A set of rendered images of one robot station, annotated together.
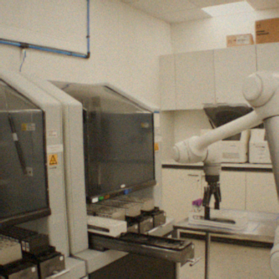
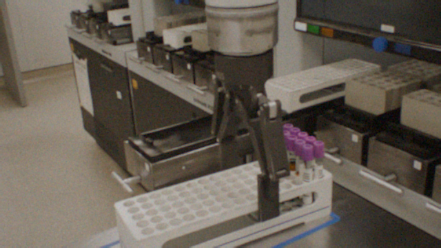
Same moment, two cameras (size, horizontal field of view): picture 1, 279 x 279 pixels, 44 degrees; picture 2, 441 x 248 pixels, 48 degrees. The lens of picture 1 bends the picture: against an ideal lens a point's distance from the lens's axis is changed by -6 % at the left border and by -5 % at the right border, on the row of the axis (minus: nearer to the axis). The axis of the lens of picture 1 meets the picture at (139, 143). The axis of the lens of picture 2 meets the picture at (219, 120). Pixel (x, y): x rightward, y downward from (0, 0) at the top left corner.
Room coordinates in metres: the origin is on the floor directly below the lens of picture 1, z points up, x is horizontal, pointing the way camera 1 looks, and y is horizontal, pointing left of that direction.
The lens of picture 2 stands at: (2.00, -0.94, 1.24)
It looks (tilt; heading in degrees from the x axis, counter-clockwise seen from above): 22 degrees down; 116
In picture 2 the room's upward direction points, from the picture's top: 3 degrees counter-clockwise
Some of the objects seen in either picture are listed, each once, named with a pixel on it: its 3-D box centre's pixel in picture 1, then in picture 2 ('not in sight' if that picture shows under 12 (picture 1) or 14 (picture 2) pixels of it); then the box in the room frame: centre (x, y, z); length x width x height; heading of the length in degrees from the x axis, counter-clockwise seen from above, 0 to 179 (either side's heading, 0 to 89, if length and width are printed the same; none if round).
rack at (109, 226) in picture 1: (96, 225); (322, 85); (1.73, 0.22, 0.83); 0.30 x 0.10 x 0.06; 57
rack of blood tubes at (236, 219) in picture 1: (217, 218); (227, 208); (1.74, -0.39, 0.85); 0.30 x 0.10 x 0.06; 52
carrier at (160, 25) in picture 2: not in sight; (162, 27); (1.01, 0.68, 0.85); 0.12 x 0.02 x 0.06; 147
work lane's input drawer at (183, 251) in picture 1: (126, 241); (264, 124); (1.63, 0.07, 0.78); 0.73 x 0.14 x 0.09; 57
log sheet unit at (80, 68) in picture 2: not in sight; (80, 83); (0.21, 1.09, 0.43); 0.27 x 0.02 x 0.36; 147
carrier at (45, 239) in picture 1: (37, 244); not in sight; (1.39, 0.43, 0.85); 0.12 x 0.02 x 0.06; 147
